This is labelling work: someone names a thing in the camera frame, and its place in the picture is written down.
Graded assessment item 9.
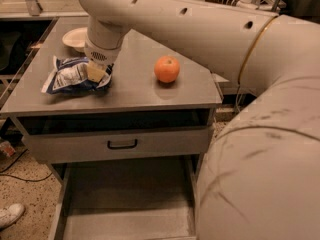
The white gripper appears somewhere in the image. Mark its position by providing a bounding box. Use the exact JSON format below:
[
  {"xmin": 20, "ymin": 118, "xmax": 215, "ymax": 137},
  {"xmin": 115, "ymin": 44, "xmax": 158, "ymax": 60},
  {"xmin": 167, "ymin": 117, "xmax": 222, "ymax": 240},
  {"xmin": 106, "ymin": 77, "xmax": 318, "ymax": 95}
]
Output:
[{"xmin": 84, "ymin": 16, "xmax": 131, "ymax": 83}]

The blue chip bag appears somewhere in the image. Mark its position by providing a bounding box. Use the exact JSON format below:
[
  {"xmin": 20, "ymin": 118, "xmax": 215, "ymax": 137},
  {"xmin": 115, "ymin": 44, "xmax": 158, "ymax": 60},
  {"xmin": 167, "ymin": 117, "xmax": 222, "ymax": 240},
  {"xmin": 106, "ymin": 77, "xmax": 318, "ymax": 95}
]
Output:
[{"xmin": 41, "ymin": 56, "xmax": 113, "ymax": 94}]

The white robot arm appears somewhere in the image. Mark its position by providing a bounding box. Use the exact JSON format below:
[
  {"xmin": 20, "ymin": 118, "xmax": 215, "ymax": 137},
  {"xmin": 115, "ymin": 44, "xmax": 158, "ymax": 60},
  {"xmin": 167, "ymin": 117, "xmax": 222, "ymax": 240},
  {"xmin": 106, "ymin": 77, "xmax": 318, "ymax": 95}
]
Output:
[{"xmin": 79, "ymin": 0, "xmax": 320, "ymax": 240}]

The grey top drawer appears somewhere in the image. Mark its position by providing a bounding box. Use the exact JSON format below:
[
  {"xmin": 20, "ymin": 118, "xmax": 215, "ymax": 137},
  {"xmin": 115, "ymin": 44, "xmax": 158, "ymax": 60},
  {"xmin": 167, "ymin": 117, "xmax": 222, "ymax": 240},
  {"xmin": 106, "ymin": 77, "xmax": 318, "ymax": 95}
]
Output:
[{"xmin": 19, "ymin": 109, "xmax": 213, "ymax": 163}]

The grey metal drawer cabinet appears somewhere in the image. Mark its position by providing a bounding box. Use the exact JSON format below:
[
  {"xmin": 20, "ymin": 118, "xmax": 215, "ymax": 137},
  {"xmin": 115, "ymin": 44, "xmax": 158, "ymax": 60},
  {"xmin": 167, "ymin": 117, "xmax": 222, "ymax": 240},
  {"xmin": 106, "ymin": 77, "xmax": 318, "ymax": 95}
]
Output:
[{"xmin": 0, "ymin": 15, "xmax": 224, "ymax": 240}]

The open grey middle drawer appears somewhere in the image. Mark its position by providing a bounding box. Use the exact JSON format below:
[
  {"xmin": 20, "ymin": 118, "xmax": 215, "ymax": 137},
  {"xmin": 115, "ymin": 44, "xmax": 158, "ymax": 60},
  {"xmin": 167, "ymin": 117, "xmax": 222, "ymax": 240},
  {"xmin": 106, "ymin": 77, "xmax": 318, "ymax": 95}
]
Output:
[{"xmin": 48, "ymin": 156, "xmax": 196, "ymax": 240}]

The white bowl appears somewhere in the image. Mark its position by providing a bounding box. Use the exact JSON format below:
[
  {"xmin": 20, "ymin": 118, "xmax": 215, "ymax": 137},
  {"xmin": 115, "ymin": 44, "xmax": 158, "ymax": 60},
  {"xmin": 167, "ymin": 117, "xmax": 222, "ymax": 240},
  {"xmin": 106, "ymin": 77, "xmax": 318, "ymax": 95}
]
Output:
[{"xmin": 62, "ymin": 27, "xmax": 87, "ymax": 53}]

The orange fruit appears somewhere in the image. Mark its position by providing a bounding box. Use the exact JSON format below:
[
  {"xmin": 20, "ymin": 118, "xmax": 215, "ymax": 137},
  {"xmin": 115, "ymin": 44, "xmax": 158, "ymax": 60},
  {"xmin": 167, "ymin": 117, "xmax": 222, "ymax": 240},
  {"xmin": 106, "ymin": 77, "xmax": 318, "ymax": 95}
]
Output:
[{"xmin": 154, "ymin": 56, "xmax": 180, "ymax": 83}]

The small red white package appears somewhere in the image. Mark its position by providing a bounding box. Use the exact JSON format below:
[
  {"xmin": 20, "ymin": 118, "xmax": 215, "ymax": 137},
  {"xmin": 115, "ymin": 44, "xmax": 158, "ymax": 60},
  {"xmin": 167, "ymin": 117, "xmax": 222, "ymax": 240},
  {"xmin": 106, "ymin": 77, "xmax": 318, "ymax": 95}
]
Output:
[{"xmin": 0, "ymin": 141, "xmax": 16, "ymax": 157}]

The white sneaker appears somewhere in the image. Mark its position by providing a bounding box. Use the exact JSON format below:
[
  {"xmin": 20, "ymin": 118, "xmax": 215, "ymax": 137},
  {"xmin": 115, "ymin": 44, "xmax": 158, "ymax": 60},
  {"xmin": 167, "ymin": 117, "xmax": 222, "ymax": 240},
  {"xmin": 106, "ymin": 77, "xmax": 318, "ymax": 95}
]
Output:
[{"xmin": 0, "ymin": 203, "xmax": 25, "ymax": 229}]

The dark cabinet right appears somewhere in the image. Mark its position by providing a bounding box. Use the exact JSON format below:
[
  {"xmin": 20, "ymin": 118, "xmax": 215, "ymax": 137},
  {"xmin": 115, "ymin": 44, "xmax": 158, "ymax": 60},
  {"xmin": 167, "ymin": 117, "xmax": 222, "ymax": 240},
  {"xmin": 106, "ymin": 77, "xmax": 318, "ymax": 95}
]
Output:
[{"xmin": 280, "ymin": 0, "xmax": 320, "ymax": 23}]

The black drawer handle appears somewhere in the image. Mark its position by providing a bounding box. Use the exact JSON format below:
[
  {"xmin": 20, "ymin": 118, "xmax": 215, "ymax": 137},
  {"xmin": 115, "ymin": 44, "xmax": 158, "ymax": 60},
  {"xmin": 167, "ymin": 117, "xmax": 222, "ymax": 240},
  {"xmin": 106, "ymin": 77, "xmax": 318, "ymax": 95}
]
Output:
[{"xmin": 107, "ymin": 139, "xmax": 138, "ymax": 150}]

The black floor cable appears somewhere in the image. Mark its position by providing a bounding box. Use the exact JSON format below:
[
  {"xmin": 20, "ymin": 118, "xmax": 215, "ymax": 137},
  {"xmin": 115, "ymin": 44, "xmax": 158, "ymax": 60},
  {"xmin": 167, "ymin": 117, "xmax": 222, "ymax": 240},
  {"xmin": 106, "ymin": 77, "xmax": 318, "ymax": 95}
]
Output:
[{"xmin": 0, "ymin": 148, "xmax": 54, "ymax": 183}]

